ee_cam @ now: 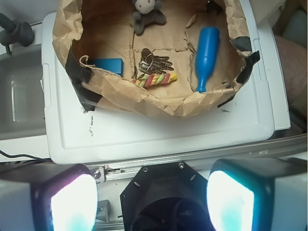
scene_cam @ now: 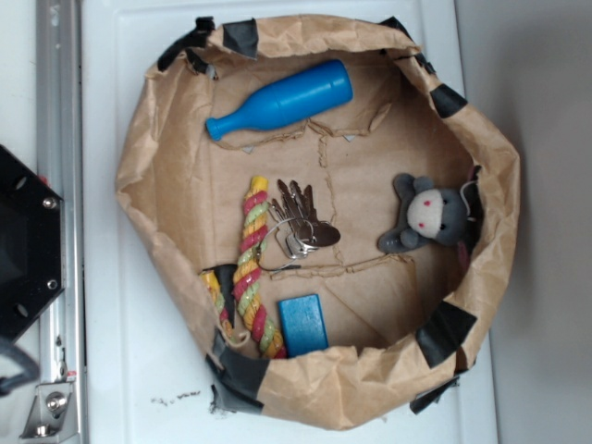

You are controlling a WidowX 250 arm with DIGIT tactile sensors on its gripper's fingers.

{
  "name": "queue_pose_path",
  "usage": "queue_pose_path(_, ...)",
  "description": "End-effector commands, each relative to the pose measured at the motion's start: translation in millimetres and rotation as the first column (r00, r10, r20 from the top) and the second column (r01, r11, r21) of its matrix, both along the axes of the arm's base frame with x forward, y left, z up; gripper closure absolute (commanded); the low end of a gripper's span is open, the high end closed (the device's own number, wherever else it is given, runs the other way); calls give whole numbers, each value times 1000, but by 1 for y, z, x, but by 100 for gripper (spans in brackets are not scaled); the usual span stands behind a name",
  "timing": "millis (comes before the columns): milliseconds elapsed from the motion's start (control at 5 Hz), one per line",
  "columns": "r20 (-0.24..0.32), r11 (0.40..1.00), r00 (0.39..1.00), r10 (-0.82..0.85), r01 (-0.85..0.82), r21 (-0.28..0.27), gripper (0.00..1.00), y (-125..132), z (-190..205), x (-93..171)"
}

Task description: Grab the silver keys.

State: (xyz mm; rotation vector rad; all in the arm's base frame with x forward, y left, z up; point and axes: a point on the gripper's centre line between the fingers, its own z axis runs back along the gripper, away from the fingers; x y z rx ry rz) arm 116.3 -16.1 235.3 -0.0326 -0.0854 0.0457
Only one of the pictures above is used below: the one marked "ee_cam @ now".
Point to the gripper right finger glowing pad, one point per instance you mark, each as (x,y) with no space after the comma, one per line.
(258,194)

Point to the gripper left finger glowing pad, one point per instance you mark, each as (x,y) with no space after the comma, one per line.
(47,197)

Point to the clear plastic container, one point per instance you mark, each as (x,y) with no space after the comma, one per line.
(21,94)

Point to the blue rectangular block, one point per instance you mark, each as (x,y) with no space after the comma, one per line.
(114,65)

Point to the brown paper bag bin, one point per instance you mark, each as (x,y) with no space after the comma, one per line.
(97,29)

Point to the blue plastic bottle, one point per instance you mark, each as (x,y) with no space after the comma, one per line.
(206,56)

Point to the silver key bunch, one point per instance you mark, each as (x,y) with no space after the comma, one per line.
(154,64)

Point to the grey plush mouse toy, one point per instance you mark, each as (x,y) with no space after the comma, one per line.
(147,12)

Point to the silver corner bracket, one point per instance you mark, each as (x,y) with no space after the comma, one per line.
(99,174)

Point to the black octagonal mount plate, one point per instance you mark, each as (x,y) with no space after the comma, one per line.
(166,197)

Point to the colourful twisted rope toy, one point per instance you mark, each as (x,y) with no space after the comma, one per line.
(149,80)

